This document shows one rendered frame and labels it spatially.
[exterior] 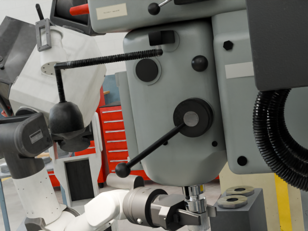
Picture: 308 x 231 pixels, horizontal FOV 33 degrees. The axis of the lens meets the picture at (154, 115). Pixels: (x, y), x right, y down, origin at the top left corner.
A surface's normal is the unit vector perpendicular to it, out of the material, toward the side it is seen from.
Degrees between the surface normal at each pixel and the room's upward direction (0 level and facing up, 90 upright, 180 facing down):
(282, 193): 90
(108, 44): 90
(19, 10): 90
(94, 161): 81
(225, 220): 90
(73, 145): 148
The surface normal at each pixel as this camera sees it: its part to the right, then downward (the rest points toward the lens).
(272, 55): -0.30, 0.16
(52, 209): 0.84, -0.08
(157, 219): -0.66, 0.18
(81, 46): 0.00, -0.43
